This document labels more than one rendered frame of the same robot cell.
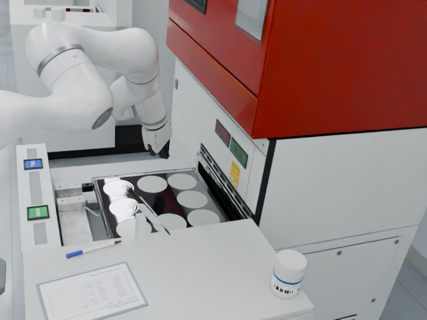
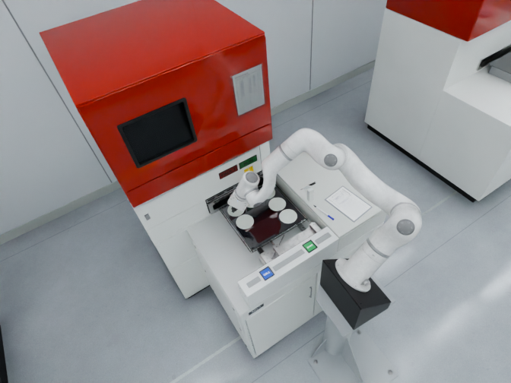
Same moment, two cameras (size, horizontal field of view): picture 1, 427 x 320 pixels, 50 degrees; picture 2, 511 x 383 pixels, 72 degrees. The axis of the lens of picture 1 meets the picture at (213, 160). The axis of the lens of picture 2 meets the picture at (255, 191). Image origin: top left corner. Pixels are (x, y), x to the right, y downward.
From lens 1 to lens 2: 2.00 m
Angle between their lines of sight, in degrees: 69
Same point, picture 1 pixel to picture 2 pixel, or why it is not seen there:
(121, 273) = (331, 198)
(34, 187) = (287, 261)
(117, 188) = (256, 235)
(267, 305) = not seen: hidden behind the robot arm
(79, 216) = (285, 245)
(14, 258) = not seen: outside the picture
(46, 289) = (354, 217)
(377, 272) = not seen: hidden behind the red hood
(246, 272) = (309, 163)
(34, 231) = (322, 242)
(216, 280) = (318, 170)
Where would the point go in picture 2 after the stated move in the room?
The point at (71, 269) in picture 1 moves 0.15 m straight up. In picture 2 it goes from (339, 215) to (341, 197)
